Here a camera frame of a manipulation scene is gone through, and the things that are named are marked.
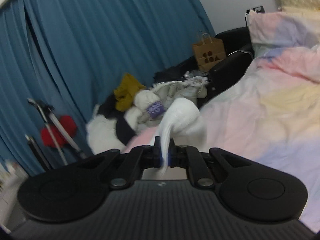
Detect black wall socket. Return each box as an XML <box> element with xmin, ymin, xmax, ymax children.
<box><xmin>246</xmin><ymin>5</ymin><xmax>266</xmax><ymax>15</ymax></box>

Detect black sofa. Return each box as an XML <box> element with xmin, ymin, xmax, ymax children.
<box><xmin>153</xmin><ymin>26</ymin><xmax>256</xmax><ymax>98</ymax></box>

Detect mustard yellow garment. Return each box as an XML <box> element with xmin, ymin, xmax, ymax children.
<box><xmin>113</xmin><ymin>73</ymin><xmax>147</xmax><ymax>113</ymax></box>

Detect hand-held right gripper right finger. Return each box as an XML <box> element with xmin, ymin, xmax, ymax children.
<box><xmin>168</xmin><ymin>139</ymin><xmax>253</xmax><ymax>190</ymax></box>

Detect red garment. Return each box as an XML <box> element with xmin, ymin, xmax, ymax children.
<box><xmin>41</xmin><ymin>115</ymin><xmax>77</xmax><ymax>148</ymax></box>

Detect white garment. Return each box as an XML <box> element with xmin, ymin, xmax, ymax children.
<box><xmin>157</xmin><ymin>98</ymin><xmax>208</xmax><ymax>178</ymax></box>

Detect purple printed cloth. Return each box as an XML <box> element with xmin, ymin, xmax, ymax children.
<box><xmin>146</xmin><ymin>100</ymin><xmax>167</xmax><ymax>118</ymax></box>

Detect pile of pale clothes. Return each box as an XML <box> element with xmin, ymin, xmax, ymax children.
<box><xmin>132</xmin><ymin>76</ymin><xmax>208</xmax><ymax>126</ymax></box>

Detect black garment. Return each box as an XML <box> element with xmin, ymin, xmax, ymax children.
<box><xmin>98</xmin><ymin>97</ymin><xmax>137</xmax><ymax>146</ymax></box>

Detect pastel tie-dye blanket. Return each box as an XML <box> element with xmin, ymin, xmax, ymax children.
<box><xmin>124</xmin><ymin>37</ymin><xmax>320</xmax><ymax>236</ymax></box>

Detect brown paper bag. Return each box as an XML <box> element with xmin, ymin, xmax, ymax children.
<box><xmin>192</xmin><ymin>31</ymin><xmax>227</xmax><ymax>73</ymax></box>

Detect blue curtain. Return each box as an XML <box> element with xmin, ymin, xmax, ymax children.
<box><xmin>0</xmin><ymin>4</ymin><xmax>64</xmax><ymax>178</ymax></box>
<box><xmin>22</xmin><ymin>0</ymin><xmax>217</xmax><ymax>161</ymax></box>

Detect pastel pillow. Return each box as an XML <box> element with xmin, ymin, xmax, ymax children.
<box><xmin>247</xmin><ymin>6</ymin><xmax>320</xmax><ymax>56</ymax></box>

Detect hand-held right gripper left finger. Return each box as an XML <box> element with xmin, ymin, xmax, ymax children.
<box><xmin>82</xmin><ymin>136</ymin><xmax>163</xmax><ymax>190</ymax></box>

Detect garment steamer stand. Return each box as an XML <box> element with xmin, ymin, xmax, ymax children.
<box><xmin>25</xmin><ymin>98</ymin><xmax>88</xmax><ymax>171</ymax></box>

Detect white puffy jacket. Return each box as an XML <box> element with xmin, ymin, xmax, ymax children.
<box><xmin>86</xmin><ymin>104</ymin><xmax>141</xmax><ymax>156</ymax></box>

